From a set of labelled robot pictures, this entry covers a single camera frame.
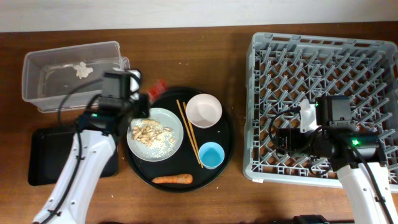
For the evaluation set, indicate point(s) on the wooden chopstick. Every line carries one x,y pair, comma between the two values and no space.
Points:
187,130
192,133

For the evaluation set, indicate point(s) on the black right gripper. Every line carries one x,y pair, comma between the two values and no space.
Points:
292,134

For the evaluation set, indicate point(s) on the orange carrot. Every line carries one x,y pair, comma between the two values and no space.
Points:
174,179

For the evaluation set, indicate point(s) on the round black serving tray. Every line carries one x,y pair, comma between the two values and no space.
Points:
184,160

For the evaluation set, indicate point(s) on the peanut shells and rice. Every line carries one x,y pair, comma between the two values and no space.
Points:
158,140

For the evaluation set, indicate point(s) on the grey plate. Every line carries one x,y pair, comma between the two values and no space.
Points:
164,117

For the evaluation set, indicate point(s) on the grey dishwasher rack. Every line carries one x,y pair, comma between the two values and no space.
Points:
284,69

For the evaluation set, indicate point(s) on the white tissue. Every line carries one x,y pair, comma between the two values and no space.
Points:
82,71

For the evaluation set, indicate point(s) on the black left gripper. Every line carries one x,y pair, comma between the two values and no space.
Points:
147,106

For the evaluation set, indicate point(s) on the clear plastic waste bin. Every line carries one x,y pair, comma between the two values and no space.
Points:
48,75

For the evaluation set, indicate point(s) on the pink bowl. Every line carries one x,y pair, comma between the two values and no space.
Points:
204,110

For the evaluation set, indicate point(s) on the blue cup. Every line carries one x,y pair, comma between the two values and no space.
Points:
211,155

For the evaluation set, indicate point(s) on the red snack wrapper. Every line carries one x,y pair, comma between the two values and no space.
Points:
155,91

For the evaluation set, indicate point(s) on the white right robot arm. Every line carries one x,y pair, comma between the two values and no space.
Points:
359,161

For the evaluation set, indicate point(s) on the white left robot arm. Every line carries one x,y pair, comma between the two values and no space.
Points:
97,132

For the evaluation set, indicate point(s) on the black rectangular tray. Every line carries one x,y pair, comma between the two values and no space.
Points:
50,149

